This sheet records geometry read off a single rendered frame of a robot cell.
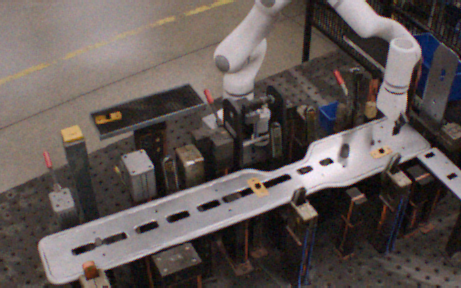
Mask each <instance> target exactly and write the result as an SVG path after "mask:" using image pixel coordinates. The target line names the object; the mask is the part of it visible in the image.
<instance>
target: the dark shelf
mask: <svg viewBox="0 0 461 288"><path fill-rule="evenodd" d="M341 38H342V39H343V40H344V41H345V42H347V43H349V44H350V45H351V47H353V48H354V49H356V50H357V51H358V52H360V53H361V54H362V56H365V57H366V58H367V59H368V60H369V61H370V62H372V64H374V65H376V66H377V68H378V67H380V68H381V71H382V72H384V73H385V72H386V64H387V60H388V52H389V49H390V44H389V42H387V41H385V40H384V39H381V38H380V37H368V38H363V37H361V36H359V35H358V34H357V33H356V32H355V31H354V30H352V31H348V32H343V33H342V36H341ZM415 92H416V93H415V96H414V99H416V101H418V102H419V103H420V105H421V102H422V99H423V95H422V94H421V93H420V92H419V90H418V89H417V88H416V90H415ZM446 108H447V109H446V112H445V114H444V119H443V121H442V123H444V125H448V124H451V123H456V124H458V125H459V126H460V127H461V99H460V100H458V99H456V100H452V101H449V102H447V107H446Z"/></svg>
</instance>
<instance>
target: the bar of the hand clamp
mask: <svg viewBox="0 0 461 288"><path fill-rule="evenodd" d="M361 79H363V74H362V73H360V69H358V68H357V67H355V68H352V69H349V70H348V84H347V87H348V101H347V105H348V106H349V107H350V110H351V111H350V115H352V103H353V102H354V105H355V110H354V111H355V112H356V113H357V112H358V106H359V96H358V93H359V81H360V80H361Z"/></svg>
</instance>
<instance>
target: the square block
mask: <svg viewBox="0 0 461 288"><path fill-rule="evenodd" d="M435 148H437V149H438V150H440V151H441V152H442V154H443V155H445V156H446V157H447V158H448V160H451V162H452V163H453V164H454V165H456V166H457V162H458V159H459V157H460V153H461V127H460V126H459V125H458V124H456V123H451V124H448V125H445V126H443V127H441V128H440V131H439V133H438V138H437V143H436V145H435ZM447 191H448V190H447V189H446V187H444V186H443V185H441V186H440V192H439V194H438V196H437V198H436V201H435V205H434V208H435V207H437V206H439V205H441V204H442V203H444V202H445V200H444V199H443V198H445V196H446V193H447Z"/></svg>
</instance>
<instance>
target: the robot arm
mask: <svg viewBox="0 0 461 288"><path fill-rule="evenodd" d="M292 1H293V0H256V4H255V5H254V7H253V8H252V9H251V10H250V13H249V14H248V16H247V17H245V19H244V21H243V22H241V24H240V25H239V26H238V27H237V28H236V29H235V30H234V31H233V32H232V33H230V34H229V36H228V37H227V38H225V39H224V40H223V41H222V43H221V44H220V45H219V46H218V47H217V49H216V50H215V52H214V63H215V65H216V67H217V68H218V69H219V70H221V71H222V72H223V73H225V75H224V77H223V100H224V99H225V98H228V97H230V98H231V99H232V100H233V101H235V100H238V99H240V98H244V97H247V99H248V101H249V100H253V97H254V80H255V75H256V73H257V71H258V70H259V68H260V66H261V64H262V60H263V58H264V56H265V53H266V49H267V42H266V36H267V35H268V34H269V33H270V32H271V30H272V29H273V28H274V26H275V25H276V24H277V23H278V20H279V19H280V16H281V11H282V10H283V8H284V7H285V6H287V5H288V3H289V2H292ZM327 2H328V3H329V4H330V5H332V7H333V8H334V10H336V11H337V12H338V13H339V15H340V16H342V18H343V19H344V20H345V21H346V22H347V23H348V24H349V25H350V27H351V28H352V29H353V30H354V31H355V32H356V33H357V34H358V35H359V36H361V37H363V38H368V37H380V38H381V39H384V40H385V41H387V42H389V44H390V49H389V52H388V60H387V64H386V72H385V75H384V79H383V81H384V83H383V84H382V86H381V88H380V91H379V93H375V94H374V96H375V99H376V100H375V103H376V109H377V112H376V116H375V120H379V119H383V114H385V115H386V116H387V117H388V118H389V119H391V120H392V121H394V122H395V126H393V130H392V136H395V135H397V134H399V133H400V129H401V126H405V125H406V124H407V123H408V122H409V121H408V120H407V116H406V115H405V111H406V101H407V92H406V91H407V90H408V87H409V83H410V81H411V80H410V77H411V74H412V71H413V67H414V66H415V63H417V62H418V60H419V58H421V49H420V46H419V44H418V43H417V42H416V41H415V38H413V37H412V36H411V35H410V33H409V32H408V31H407V30H406V29H405V27H403V26H401V25H400V24H399V23H397V22H396V21H394V20H392V19H389V18H385V17H381V16H378V15H377V14H376V13H375V12H374V10H372V9H371V8H370V6H369V5H368V4H367V3H366V2H365V0H327ZM397 120H399V123H398V121H397Z"/></svg>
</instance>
